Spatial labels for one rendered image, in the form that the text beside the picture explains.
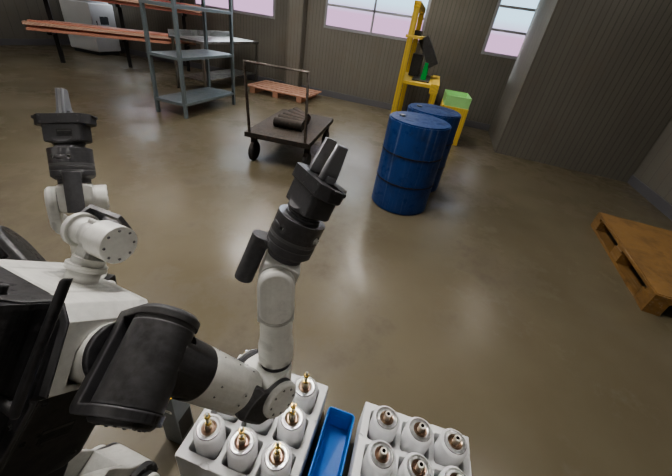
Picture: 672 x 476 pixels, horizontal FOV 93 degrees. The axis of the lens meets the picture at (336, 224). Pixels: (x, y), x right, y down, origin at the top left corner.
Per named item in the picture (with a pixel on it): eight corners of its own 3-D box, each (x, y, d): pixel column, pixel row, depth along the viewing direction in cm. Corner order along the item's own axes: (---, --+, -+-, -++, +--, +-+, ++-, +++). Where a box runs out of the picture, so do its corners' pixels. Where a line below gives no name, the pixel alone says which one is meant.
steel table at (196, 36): (258, 83, 702) (259, 36, 654) (206, 95, 558) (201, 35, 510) (232, 78, 716) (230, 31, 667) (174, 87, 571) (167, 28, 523)
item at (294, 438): (307, 440, 119) (312, 415, 110) (291, 465, 112) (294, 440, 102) (287, 424, 123) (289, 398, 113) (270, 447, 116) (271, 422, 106)
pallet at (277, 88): (322, 97, 671) (323, 91, 664) (305, 104, 596) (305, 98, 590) (266, 85, 698) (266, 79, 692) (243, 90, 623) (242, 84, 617)
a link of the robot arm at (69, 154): (49, 120, 81) (57, 168, 82) (19, 111, 71) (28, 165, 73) (105, 119, 83) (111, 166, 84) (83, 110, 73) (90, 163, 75)
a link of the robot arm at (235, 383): (266, 440, 64) (190, 423, 48) (232, 398, 72) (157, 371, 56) (303, 388, 68) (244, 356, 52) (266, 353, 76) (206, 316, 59)
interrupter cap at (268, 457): (258, 461, 97) (258, 460, 96) (275, 438, 102) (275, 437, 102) (278, 477, 94) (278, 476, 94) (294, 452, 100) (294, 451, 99)
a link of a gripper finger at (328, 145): (325, 136, 52) (309, 170, 54) (339, 142, 54) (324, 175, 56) (320, 133, 53) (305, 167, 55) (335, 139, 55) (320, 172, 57)
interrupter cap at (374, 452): (392, 473, 99) (392, 472, 98) (368, 464, 100) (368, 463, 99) (394, 446, 105) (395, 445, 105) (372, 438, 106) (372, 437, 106)
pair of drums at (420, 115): (436, 178, 375) (460, 108, 332) (441, 225, 283) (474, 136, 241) (380, 166, 383) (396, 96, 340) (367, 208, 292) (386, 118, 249)
